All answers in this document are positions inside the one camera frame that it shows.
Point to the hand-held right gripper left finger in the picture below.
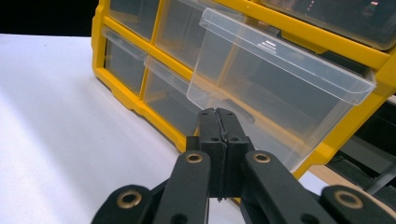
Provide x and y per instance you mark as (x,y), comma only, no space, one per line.
(210,130)

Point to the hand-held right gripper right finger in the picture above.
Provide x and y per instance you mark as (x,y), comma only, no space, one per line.
(232,133)

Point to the yellow black drawer organizer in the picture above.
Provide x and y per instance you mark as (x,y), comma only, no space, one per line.
(98,46)

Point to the clear plastic organizer drawer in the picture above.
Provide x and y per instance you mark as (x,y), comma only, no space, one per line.
(280,93)

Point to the set of clear drawers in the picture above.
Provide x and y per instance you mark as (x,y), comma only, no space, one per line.
(124,62)

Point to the grey metal stand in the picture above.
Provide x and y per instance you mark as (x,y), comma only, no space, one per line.
(383,178)

